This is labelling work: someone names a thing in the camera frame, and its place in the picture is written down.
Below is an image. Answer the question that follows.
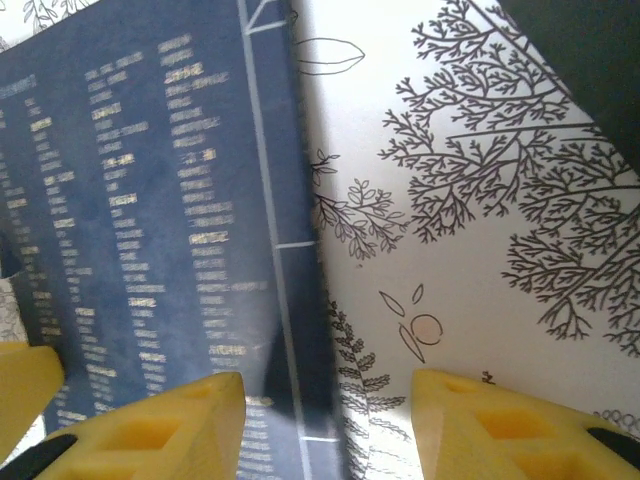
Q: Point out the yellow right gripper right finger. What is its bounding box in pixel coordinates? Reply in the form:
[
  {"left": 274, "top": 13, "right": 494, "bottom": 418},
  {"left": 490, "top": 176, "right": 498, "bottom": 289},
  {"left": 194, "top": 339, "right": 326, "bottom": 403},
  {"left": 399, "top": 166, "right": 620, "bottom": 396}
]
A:
[{"left": 410, "top": 368, "right": 640, "bottom": 480}]

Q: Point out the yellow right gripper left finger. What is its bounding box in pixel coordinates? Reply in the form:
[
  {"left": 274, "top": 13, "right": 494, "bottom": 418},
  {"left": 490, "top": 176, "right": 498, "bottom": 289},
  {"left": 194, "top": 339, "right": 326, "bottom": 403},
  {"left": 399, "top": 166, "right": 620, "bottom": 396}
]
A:
[{"left": 19, "top": 372, "right": 247, "bottom": 480}]

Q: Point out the teal cardboard box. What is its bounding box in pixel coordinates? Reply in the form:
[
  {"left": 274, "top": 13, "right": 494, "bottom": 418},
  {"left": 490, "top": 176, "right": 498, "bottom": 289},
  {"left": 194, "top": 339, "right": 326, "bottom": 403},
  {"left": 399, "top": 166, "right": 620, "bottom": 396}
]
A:
[{"left": 499, "top": 0, "right": 640, "bottom": 176}]

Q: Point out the dark blue paperback book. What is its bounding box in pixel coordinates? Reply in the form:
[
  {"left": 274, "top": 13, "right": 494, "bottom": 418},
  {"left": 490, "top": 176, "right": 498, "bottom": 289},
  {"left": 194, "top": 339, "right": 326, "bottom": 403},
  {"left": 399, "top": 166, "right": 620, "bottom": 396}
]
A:
[{"left": 0, "top": 0, "right": 349, "bottom": 480}]

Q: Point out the white floral tablecloth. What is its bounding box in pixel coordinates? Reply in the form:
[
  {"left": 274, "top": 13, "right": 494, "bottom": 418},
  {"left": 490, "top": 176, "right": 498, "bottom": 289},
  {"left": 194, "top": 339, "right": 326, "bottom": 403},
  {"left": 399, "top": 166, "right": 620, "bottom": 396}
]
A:
[{"left": 0, "top": 0, "right": 640, "bottom": 480}]

